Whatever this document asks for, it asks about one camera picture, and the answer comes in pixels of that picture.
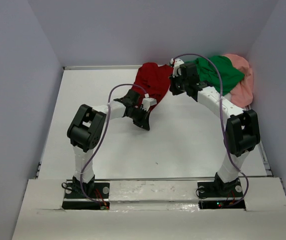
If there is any aluminium right table rail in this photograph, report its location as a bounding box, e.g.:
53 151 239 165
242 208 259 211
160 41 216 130
248 104 273 177

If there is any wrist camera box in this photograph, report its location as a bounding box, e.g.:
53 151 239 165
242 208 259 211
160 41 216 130
140 93 157 112
170 57 184 78

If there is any red t shirt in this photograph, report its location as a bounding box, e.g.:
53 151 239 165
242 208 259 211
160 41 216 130
134 62 173 111

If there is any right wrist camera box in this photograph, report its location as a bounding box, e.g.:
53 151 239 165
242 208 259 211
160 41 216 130
170 57 184 78

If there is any white front cover board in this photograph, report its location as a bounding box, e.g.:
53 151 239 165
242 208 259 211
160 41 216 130
13 177 286 240

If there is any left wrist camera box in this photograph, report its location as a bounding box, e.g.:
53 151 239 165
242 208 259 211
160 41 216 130
140 93 157 112

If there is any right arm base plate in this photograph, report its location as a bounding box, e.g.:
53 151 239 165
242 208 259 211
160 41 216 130
195 181 246 210

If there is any pink t shirt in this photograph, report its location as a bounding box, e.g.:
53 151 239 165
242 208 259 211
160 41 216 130
224 54 254 109

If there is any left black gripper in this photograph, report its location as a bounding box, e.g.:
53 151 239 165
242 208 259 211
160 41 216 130
127 106 150 131

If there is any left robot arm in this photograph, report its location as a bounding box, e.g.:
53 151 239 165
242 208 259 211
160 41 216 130
67 89 157 199

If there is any green t shirt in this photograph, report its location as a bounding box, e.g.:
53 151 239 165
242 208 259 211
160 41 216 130
186 55 245 95

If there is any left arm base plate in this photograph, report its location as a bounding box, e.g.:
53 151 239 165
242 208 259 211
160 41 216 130
61 181 110 211

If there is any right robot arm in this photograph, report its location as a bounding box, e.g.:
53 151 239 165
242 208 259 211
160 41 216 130
169 58 260 199

